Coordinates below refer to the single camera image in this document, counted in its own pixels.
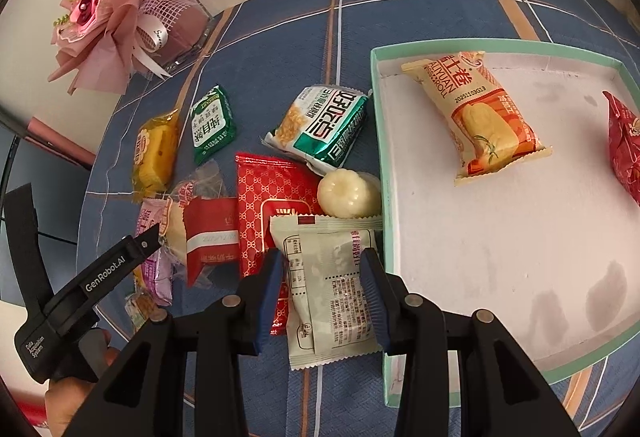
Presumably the dark grey cabinet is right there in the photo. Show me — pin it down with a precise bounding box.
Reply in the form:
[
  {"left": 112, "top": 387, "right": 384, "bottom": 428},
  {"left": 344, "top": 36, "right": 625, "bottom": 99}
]
[{"left": 0, "top": 117, "right": 91, "bottom": 308}]

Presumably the yellow cake packet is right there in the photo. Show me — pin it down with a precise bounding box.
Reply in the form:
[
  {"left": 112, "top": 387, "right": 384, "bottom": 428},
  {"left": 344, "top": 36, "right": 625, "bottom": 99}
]
[{"left": 131, "top": 109, "right": 181, "bottom": 202}]

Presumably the red white clear-wrapped packet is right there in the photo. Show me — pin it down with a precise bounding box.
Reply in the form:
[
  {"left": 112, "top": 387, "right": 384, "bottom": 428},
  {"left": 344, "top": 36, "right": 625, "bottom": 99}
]
[{"left": 167, "top": 159, "right": 241, "bottom": 290}]

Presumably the white box with green rim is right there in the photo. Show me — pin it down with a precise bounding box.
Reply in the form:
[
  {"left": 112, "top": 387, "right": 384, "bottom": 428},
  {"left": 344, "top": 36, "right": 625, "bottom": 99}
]
[{"left": 369, "top": 39, "right": 640, "bottom": 410}]

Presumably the green white corn snack packet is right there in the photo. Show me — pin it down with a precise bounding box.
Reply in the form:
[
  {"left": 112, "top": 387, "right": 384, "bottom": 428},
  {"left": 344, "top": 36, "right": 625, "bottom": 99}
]
[{"left": 260, "top": 84, "right": 375, "bottom": 175}]

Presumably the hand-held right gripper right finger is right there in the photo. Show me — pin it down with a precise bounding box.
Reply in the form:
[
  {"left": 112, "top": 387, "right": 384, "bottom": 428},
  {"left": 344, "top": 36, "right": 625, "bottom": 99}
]
[{"left": 359, "top": 248, "right": 583, "bottom": 437}]

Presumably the person's left hand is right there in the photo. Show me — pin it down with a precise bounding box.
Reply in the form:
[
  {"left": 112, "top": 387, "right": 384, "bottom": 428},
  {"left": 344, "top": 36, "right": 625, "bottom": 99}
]
[{"left": 44, "top": 329, "right": 123, "bottom": 437}]

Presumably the clear glass vase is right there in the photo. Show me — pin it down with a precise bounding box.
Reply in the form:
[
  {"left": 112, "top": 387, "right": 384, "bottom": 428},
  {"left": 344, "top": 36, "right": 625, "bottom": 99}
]
[{"left": 135, "top": 0, "right": 213, "bottom": 78}]

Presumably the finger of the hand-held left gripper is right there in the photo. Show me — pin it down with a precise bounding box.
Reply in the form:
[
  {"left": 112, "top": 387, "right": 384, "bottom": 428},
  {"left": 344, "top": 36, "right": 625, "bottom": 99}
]
[{"left": 120, "top": 223, "right": 162, "bottom": 264}]

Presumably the pink flower bouquet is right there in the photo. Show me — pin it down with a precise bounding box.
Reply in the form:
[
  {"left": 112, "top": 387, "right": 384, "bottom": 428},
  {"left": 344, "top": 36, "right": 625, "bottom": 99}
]
[{"left": 47, "top": 0, "right": 217, "bottom": 95}]

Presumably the small yellow green packet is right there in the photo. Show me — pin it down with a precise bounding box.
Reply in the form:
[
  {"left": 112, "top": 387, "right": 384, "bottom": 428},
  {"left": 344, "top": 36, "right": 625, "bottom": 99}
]
[{"left": 125, "top": 289, "right": 156, "bottom": 333}]

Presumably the pink chair frame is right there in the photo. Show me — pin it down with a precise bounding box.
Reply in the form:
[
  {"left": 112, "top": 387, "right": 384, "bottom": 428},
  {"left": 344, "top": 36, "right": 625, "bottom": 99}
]
[{"left": 27, "top": 117, "right": 96, "bottom": 168}]

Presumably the round cream jelly cup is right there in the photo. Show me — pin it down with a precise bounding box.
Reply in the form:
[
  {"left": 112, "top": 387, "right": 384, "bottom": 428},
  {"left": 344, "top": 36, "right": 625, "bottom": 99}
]
[{"left": 317, "top": 168, "right": 383, "bottom": 219}]

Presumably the orange roll snack packet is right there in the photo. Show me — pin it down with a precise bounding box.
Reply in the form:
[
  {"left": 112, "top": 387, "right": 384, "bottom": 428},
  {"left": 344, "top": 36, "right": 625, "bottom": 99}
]
[{"left": 401, "top": 51, "right": 553, "bottom": 188}]

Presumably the red patterned snack packet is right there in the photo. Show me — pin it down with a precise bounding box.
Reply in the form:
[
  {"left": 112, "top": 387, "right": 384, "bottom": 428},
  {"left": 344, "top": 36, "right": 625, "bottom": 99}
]
[{"left": 235, "top": 153, "right": 326, "bottom": 335}]

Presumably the green biscuit packet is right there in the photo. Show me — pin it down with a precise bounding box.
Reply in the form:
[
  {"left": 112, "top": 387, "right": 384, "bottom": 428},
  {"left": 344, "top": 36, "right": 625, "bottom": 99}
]
[{"left": 190, "top": 84, "right": 238, "bottom": 166}]

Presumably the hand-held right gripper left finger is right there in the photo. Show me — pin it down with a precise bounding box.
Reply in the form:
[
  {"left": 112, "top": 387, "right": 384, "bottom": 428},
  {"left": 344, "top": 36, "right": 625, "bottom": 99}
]
[{"left": 62, "top": 248, "right": 286, "bottom": 437}]

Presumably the shiny red snack packet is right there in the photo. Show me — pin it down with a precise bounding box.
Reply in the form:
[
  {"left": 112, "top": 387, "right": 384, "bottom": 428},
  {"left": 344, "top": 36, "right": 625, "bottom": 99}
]
[{"left": 602, "top": 91, "right": 640, "bottom": 208}]

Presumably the blue plaid tablecloth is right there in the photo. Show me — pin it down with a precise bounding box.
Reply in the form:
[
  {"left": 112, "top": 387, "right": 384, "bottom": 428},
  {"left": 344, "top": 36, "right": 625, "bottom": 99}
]
[{"left": 75, "top": 0, "right": 640, "bottom": 437}]

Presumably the purple snack packet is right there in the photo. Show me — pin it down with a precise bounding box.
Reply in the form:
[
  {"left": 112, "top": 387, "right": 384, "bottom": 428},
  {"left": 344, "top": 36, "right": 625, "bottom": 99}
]
[{"left": 132, "top": 197, "right": 186, "bottom": 308}]

